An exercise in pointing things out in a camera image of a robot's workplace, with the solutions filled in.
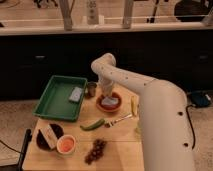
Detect grey wiping towel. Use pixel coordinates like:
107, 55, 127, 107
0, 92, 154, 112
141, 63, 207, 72
101, 97, 119, 107

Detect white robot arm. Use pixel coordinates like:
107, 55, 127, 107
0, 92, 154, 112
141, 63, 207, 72
91, 53, 196, 171

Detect red bowl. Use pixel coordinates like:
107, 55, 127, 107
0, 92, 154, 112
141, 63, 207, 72
96, 92, 122, 113

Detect orange filled white bowl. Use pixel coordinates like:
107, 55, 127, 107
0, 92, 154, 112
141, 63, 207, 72
57, 135, 76, 155

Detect small metal cup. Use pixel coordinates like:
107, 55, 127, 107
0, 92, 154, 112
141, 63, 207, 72
87, 82, 97, 97

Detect yellow banana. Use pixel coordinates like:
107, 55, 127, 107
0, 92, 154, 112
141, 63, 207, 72
131, 96, 137, 117

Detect grey sponge block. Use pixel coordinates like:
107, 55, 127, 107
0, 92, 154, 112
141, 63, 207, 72
69, 87, 83, 102

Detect green pepper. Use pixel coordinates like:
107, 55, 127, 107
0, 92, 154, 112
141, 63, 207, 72
80, 118, 105, 131

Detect green plastic tray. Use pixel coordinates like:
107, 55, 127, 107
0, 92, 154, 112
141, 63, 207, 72
34, 75, 87, 122

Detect bunch of dark grapes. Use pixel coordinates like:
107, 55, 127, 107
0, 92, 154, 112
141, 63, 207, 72
85, 139, 107, 165

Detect beige box on plate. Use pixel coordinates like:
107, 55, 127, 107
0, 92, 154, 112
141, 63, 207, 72
41, 125, 58, 149

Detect black pole at table edge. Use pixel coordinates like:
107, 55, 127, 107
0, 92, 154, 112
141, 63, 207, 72
17, 129, 32, 171

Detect dark bag on floor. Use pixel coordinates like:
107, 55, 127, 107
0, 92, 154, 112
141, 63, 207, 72
190, 92, 211, 108

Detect black floor cable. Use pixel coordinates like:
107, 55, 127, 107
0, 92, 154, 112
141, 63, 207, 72
185, 104, 197, 151

